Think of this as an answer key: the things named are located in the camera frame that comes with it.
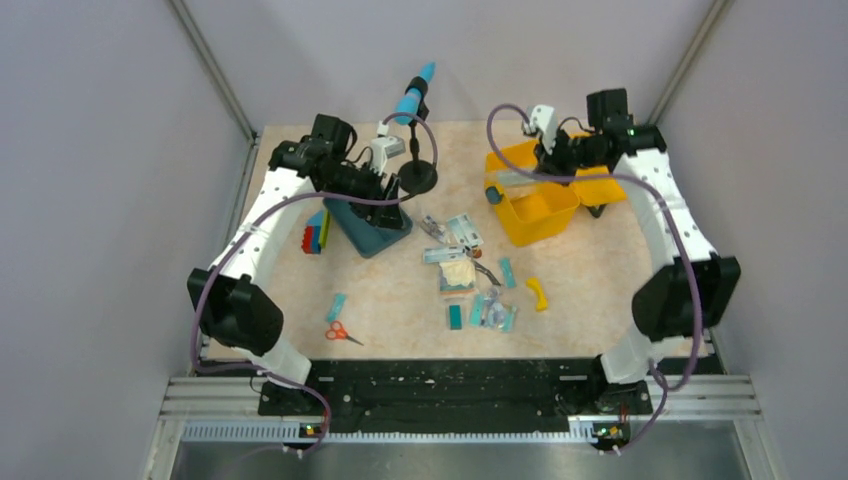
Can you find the teal rectangular block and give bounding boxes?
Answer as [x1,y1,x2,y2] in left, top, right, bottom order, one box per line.
[447,304,463,331]

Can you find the teal divided tray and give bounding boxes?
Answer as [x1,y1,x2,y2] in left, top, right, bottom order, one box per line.
[323,199,413,259]

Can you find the black handled bandage shears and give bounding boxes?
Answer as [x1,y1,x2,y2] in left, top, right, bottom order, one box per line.
[471,258,502,287]

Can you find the blue microphone on stand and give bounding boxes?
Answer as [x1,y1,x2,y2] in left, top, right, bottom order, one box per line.
[395,62,438,196]

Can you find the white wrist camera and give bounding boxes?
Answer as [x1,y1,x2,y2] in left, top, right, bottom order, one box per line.
[526,104,559,154]
[369,122,406,175]

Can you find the yellow medicine kit box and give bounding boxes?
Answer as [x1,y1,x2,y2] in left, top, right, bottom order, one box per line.
[483,153,627,247]

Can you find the teal sachet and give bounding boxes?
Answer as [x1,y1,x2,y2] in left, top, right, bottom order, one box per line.
[499,257,517,289]
[326,293,347,323]

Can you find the clear packet white pads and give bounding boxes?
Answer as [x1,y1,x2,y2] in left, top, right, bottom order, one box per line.
[493,169,545,188]

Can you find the white teal label packet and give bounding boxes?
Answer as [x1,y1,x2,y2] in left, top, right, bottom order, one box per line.
[422,245,467,264]

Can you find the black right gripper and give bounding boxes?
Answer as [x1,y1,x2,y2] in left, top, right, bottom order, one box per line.
[532,126,603,188]

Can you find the small orange scissors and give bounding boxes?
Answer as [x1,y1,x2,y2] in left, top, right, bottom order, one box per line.
[324,320,363,346]

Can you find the cluster of teal sachets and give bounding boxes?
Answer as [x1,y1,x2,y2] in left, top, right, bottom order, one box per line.
[469,287,517,333]

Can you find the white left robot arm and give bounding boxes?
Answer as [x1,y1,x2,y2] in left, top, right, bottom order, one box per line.
[187,114,409,414]

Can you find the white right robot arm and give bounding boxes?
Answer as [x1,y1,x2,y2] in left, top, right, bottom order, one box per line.
[522,88,741,412]

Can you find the beige bandage packet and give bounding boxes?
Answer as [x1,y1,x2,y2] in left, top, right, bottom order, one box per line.
[438,260,476,296]

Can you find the colourful toy brick block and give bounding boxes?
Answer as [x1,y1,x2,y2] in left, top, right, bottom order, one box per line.
[301,210,331,255]

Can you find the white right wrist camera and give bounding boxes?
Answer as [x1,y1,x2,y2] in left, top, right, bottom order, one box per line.
[526,104,559,154]

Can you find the white printed packet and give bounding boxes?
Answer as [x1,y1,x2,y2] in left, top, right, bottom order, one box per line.
[447,213,484,249]

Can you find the clear packet small items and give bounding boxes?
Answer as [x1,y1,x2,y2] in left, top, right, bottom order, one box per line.
[418,213,452,244]

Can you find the yellow curved plastic piece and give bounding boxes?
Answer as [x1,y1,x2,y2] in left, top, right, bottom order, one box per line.
[526,277,549,312]

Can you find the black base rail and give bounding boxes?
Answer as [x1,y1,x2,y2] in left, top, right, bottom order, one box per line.
[258,358,662,434]

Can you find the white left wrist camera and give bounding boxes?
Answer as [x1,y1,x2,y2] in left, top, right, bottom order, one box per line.
[369,122,406,175]

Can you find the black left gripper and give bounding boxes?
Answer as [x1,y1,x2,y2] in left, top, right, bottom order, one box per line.
[321,158,405,231]

